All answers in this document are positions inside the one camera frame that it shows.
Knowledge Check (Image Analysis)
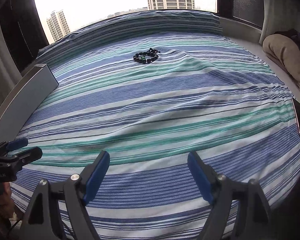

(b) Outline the black green bead bracelet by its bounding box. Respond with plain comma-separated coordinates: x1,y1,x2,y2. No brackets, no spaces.
133,47,161,65

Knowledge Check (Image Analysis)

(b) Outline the striped blue green bedsheet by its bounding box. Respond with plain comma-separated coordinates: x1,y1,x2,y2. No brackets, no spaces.
12,10,300,239

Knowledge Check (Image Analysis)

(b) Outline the tan blanket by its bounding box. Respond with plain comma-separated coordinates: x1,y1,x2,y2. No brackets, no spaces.
262,34,300,90

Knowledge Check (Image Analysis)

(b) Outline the grey cardboard box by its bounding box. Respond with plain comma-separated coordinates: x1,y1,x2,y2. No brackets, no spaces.
0,64,58,142

